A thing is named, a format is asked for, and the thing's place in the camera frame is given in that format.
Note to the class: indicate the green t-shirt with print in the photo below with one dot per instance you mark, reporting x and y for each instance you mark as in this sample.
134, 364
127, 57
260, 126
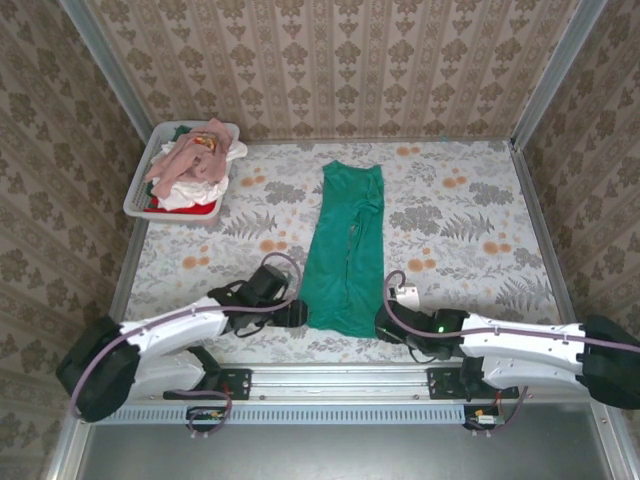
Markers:
335, 250

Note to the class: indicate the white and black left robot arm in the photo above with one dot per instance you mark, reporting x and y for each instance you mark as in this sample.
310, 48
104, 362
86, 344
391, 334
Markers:
170, 325

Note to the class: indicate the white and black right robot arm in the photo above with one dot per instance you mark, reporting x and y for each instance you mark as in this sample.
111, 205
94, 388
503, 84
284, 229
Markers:
520, 345

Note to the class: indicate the red t-shirt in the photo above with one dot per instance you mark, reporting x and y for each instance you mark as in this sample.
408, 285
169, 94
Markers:
200, 209

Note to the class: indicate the floral patterned table cover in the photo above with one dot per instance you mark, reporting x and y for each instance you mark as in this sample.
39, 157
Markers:
450, 225

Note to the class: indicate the white t-shirt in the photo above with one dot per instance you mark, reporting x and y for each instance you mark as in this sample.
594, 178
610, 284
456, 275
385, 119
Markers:
190, 192

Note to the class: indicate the white plastic laundry basket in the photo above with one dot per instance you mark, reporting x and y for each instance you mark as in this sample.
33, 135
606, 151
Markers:
137, 207

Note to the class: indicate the grey metal panel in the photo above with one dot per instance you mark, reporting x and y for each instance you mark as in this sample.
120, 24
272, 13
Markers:
340, 455

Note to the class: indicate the dark green garment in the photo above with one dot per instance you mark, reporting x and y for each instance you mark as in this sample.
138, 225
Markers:
181, 132

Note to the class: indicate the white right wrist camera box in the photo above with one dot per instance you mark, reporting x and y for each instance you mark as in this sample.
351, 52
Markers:
407, 296

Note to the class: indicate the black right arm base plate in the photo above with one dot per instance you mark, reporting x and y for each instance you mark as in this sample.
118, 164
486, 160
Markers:
445, 385

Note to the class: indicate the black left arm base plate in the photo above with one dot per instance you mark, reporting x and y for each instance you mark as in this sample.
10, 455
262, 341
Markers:
237, 385

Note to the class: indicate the aluminium frame rail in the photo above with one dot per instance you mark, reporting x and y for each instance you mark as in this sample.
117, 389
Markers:
340, 380

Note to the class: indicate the aluminium corner post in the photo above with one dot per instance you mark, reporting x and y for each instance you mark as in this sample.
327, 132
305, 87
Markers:
555, 75
107, 70

